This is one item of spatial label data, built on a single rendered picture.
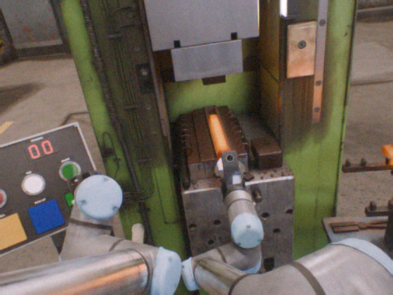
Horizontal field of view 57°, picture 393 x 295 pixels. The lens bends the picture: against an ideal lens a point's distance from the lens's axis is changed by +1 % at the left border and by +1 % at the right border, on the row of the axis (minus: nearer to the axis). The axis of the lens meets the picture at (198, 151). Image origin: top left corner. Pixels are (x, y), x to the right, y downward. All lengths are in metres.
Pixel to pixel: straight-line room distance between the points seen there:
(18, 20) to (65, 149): 6.85
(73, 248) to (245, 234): 0.41
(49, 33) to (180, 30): 6.74
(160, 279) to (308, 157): 0.99
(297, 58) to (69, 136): 0.75
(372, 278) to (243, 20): 0.71
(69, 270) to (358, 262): 0.42
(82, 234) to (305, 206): 1.12
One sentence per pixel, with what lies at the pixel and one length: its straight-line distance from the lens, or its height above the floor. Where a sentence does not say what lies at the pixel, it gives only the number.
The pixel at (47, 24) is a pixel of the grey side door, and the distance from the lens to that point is 7.68.
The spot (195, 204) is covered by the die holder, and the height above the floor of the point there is 0.86.
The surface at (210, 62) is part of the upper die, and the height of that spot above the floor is 1.31.
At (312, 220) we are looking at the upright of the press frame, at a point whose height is 0.52.
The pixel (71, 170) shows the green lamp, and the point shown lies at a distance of 1.10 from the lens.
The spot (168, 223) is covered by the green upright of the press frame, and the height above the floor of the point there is 0.62.
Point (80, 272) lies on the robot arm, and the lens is 0.46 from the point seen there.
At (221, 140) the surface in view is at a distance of 1.25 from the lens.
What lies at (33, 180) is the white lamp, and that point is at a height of 1.10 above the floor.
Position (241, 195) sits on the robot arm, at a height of 1.02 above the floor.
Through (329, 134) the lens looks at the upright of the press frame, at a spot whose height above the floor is 0.93.
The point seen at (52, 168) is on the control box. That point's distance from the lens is 1.10.
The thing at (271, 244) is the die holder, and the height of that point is 0.62.
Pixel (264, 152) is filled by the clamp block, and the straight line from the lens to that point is 1.23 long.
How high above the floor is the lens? 1.62
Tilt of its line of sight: 30 degrees down
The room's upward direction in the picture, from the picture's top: 8 degrees counter-clockwise
